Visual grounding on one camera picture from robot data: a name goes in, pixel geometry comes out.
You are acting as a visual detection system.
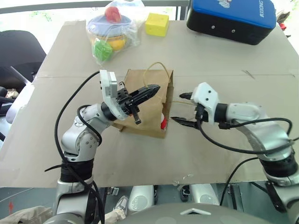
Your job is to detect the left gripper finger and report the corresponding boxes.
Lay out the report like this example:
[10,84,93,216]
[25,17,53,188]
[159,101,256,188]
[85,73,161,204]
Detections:
[134,89,160,107]
[131,84,161,100]

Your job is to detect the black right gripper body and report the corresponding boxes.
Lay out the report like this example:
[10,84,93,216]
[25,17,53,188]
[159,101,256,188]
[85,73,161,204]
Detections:
[193,102,210,125]

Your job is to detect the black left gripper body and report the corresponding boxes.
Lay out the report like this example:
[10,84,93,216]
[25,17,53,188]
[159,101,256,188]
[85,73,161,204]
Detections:
[115,81,142,126]

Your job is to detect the brown paper bag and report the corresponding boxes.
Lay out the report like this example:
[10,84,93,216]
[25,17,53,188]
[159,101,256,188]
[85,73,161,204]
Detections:
[111,62,175,140]

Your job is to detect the red and white plush toy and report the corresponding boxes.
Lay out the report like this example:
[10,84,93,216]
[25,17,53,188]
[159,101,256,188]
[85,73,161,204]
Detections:
[160,113,169,130]

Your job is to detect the clear plastic bag of toys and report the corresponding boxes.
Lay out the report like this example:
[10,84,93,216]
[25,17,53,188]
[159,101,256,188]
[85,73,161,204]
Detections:
[85,0,143,65]

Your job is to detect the yellow cheese cube toy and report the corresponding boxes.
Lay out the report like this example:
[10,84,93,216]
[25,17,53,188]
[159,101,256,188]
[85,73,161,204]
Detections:
[145,13,170,37]

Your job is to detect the white rounded robot leg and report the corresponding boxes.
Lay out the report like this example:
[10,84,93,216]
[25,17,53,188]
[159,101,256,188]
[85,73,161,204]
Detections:
[188,183,221,206]
[128,185,155,212]

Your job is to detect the blue and black case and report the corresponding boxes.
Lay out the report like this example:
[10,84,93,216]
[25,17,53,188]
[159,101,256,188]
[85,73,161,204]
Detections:
[185,0,277,46]

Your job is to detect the silver robot torso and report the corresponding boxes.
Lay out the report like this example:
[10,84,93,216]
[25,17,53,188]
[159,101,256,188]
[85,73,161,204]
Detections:
[43,202,295,224]

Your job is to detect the white grey shoe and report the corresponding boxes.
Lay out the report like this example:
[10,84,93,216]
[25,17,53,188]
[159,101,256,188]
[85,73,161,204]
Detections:
[113,196,129,217]

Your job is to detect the grey metal railing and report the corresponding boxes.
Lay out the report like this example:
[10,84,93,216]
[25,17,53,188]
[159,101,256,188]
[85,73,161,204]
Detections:
[0,0,190,15]

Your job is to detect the black office chair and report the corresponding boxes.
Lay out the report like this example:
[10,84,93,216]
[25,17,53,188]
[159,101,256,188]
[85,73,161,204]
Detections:
[0,29,48,83]

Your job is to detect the beige cloth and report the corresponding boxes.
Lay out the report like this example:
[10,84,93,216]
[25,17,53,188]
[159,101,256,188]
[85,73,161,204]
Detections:
[0,205,53,224]

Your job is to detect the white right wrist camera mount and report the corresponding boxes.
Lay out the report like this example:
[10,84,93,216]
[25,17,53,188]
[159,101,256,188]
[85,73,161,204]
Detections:
[190,82,221,124]

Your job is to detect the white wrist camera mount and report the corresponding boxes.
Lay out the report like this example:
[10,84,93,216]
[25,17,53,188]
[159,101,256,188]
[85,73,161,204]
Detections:
[190,82,221,124]
[99,69,128,121]

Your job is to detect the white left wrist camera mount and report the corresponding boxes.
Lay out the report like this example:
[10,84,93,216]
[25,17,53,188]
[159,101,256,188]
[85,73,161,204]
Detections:
[99,69,128,121]

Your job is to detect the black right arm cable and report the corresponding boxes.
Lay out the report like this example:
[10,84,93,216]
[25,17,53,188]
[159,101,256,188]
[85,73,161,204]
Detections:
[195,116,299,206]

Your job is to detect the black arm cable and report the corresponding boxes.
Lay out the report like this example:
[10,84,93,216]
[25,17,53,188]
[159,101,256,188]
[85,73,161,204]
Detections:
[195,116,299,206]
[44,71,106,224]

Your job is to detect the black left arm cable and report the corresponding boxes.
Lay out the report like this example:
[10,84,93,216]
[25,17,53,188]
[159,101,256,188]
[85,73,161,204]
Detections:
[44,71,106,224]

